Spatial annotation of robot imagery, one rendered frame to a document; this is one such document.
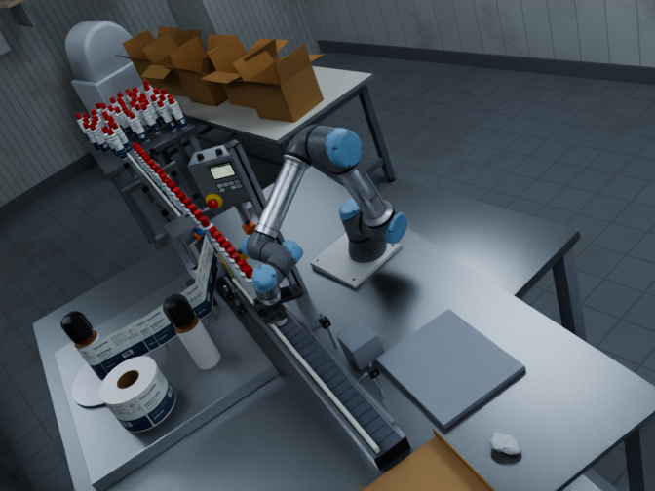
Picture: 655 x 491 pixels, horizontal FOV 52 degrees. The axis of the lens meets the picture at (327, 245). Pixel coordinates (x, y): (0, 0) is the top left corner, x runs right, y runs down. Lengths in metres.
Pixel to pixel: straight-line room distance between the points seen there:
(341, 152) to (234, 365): 0.82
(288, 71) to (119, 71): 2.62
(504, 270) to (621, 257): 1.34
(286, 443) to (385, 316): 0.57
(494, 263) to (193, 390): 1.12
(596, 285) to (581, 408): 1.61
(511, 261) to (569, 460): 0.81
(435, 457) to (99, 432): 1.14
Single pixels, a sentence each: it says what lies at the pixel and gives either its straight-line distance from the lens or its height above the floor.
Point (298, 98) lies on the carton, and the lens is 4.04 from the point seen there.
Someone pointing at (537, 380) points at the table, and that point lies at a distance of 2.03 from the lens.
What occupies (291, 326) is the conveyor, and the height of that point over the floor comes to 0.88.
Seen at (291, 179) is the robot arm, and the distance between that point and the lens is 2.19.
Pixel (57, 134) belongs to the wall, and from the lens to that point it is 6.99.
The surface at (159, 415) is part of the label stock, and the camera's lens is 2.32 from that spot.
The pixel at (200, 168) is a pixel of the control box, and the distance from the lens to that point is 2.29.
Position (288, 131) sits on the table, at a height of 0.78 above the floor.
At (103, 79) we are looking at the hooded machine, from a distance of 6.27.
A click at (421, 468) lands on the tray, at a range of 1.91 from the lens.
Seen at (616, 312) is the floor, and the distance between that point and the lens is 3.37.
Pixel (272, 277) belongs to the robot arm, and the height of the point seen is 1.23.
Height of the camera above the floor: 2.38
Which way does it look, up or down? 34 degrees down
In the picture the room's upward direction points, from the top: 22 degrees counter-clockwise
